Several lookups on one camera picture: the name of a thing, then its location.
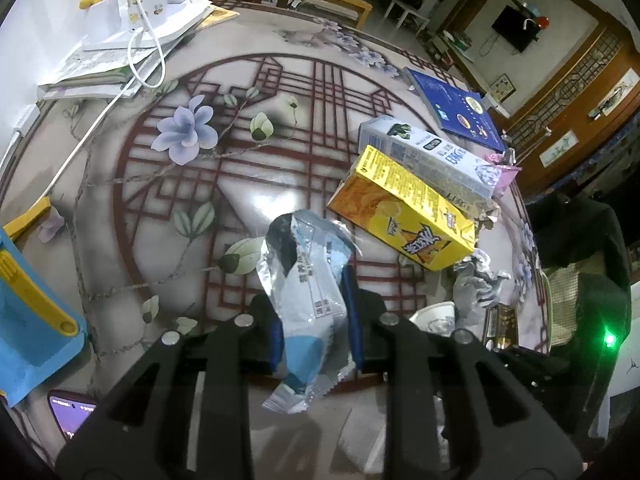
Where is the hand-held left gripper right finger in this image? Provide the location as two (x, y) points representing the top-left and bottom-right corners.
(344, 266), (585, 480)

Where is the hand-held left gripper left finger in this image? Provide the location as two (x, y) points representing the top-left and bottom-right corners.
(55, 294), (284, 480)

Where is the white and blue snack wrapper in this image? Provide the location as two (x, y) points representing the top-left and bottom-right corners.
(256, 210), (362, 415)

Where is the yellow snack box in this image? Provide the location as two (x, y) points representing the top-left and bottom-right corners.
(327, 144), (477, 272)

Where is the white carton box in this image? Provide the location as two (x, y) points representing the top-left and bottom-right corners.
(357, 115), (502, 206)

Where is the white paper cup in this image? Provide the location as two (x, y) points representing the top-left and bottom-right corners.
(409, 302), (457, 337)

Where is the gold and black packet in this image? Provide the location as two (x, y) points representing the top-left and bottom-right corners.
(484, 305), (520, 352)

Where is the dark cloth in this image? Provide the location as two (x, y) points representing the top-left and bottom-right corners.
(524, 194), (631, 281)

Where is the crumpled silver foil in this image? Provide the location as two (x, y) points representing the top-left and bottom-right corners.
(451, 249), (512, 328)

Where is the pink wrapper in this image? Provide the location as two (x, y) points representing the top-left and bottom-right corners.
(487, 151), (522, 197)

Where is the smartphone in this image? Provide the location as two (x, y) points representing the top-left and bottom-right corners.
(47, 389), (99, 442)

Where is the blue book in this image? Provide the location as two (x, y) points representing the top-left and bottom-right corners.
(403, 67), (507, 153)

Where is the yellow clip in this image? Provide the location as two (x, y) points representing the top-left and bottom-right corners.
(2, 196), (52, 239)

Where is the small white table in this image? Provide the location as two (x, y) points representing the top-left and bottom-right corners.
(384, 0), (432, 37)

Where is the stack of books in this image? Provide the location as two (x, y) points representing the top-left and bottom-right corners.
(37, 1), (242, 102)

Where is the white cable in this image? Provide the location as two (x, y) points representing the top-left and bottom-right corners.
(0, 0), (167, 211)

